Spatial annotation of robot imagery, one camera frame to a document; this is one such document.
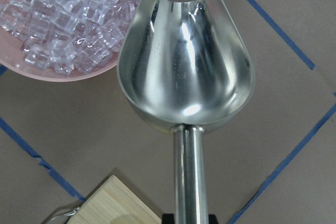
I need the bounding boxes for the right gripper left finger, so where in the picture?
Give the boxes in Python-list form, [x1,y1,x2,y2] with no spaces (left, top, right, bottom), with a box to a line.
[161,214,175,224]

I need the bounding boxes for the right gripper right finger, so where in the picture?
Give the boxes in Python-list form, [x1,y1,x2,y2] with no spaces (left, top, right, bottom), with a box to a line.
[208,214,218,224]

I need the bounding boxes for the pink bowl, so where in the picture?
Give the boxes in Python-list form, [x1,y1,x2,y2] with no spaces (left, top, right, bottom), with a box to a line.
[0,0,155,82]

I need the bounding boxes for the pile of ice cubes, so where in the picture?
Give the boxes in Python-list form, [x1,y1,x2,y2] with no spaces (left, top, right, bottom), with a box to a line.
[1,0,140,77]

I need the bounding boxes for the wooden cutting board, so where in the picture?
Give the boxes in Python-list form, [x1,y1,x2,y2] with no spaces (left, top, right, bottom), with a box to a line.
[41,174,163,224]

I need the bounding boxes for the steel ice scoop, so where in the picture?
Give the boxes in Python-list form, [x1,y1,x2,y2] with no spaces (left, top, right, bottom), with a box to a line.
[118,0,255,223]

